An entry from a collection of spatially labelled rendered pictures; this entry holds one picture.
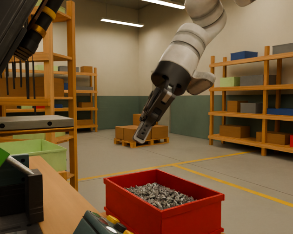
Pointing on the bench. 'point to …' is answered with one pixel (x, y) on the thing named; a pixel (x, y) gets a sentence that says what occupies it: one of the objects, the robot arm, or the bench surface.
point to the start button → (112, 219)
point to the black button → (120, 226)
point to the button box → (95, 225)
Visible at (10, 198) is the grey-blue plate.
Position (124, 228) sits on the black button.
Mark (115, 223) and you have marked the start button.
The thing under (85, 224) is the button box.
